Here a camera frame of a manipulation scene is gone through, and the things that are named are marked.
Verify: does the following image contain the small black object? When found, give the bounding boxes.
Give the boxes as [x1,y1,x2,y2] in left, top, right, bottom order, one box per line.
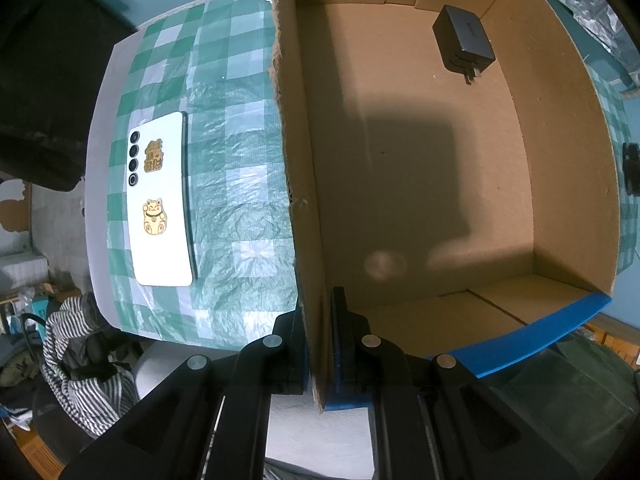
[621,142,640,196]

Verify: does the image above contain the grey power adapter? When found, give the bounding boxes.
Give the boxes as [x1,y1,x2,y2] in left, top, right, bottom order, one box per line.
[431,5,497,86]

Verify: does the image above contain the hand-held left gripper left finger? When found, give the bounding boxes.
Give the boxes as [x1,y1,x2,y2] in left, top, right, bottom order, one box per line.
[60,300,313,480]

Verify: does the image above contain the teal box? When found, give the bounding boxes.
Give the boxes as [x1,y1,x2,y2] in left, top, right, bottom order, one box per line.
[22,297,51,333]

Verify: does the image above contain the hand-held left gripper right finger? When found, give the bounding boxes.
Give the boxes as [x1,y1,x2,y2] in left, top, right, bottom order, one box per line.
[330,286,586,480]

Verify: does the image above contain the cardboard box blue outside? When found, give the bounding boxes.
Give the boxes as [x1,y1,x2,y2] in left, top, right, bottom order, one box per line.
[267,0,621,413]

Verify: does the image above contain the grey white striped cloth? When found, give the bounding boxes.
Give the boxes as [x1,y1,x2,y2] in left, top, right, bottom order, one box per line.
[40,295,141,436]

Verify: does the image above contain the crumpled silver foil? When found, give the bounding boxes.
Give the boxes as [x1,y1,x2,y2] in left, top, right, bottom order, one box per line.
[525,0,640,96]

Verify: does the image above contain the olive green cloth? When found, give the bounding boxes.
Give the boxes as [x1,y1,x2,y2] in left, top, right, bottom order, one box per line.
[480,330,640,480]

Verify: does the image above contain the green white checked tablecloth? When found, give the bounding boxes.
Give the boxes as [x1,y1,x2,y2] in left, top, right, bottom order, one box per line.
[102,0,640,346]

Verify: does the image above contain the white smartphone with gold stickers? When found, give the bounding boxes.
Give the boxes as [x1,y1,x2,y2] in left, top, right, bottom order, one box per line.
[126,111,198,288]

